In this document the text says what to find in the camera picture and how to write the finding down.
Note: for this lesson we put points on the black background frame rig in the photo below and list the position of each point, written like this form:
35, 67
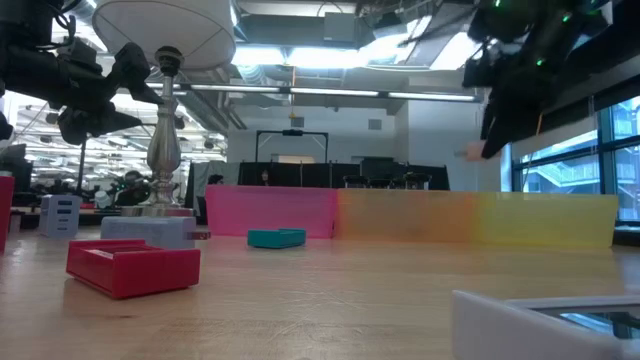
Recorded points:
292, 132

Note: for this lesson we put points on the yellow translucent bin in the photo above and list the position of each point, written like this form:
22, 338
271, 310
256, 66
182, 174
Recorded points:
545, 220

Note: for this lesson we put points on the red plastic box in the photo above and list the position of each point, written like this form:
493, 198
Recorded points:
135, 272

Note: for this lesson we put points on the white rectangular frame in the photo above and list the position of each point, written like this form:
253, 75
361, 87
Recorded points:
500, 330

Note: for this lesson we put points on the orange translucent bin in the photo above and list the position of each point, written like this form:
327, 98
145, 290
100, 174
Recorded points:
405, 215

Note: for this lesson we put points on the grey wall vent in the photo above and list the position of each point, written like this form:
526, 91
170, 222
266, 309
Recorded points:
375, 124
297, 122

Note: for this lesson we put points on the small red item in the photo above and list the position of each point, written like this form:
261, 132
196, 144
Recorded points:
198, 235

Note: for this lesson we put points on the small grey cup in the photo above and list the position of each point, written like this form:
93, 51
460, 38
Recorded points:
15, 224

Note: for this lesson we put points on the lavender rectangular box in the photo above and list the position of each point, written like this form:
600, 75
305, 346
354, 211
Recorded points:
150, 232

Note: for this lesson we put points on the lavender multi-port charger block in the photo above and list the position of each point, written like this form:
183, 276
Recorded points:
60, 215

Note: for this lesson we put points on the pink translucent bin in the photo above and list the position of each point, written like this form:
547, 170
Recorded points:
270, 210

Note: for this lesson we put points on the small white container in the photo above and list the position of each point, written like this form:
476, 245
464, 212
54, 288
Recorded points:
102, 200

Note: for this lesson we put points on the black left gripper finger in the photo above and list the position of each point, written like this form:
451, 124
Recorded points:
90, 122
132, 65

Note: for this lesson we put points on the black background stand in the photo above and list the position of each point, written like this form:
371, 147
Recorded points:
81, 165

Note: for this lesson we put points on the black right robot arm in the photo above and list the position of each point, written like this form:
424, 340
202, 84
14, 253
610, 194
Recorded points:
585, 35

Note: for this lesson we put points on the red block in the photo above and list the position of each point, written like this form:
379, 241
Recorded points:
5, 215

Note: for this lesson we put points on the black background monitor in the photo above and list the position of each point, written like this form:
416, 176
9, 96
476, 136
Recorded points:
17, 167

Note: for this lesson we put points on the window with black frame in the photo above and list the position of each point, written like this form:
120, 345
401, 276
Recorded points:
560, 175

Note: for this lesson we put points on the black background partition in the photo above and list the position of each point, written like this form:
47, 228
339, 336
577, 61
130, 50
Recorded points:
320, 175

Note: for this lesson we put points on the silver table lamp white shade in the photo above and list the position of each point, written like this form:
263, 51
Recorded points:
165, 150

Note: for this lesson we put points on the teal plastic box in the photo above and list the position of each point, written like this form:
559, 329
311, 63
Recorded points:
276, 239

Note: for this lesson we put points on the grey fabric panel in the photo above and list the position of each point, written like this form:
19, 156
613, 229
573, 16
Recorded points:
220, 172

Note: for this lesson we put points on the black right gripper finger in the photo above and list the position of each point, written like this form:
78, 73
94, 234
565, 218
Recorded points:
520, 122
491, 120

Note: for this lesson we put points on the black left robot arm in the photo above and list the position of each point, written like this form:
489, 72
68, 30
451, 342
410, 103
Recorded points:
20, 20

